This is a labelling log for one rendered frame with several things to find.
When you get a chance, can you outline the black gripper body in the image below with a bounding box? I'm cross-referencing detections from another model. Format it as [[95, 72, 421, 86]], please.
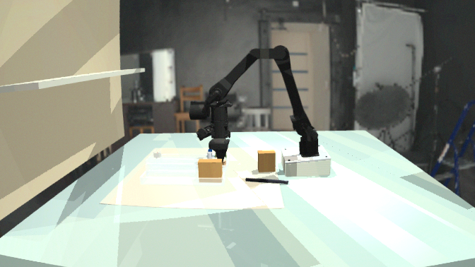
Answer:
[[209, 119, 230, 150]]

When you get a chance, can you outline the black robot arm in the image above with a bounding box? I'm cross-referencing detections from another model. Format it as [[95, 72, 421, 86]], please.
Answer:
[[189, 45, 319, 157]]

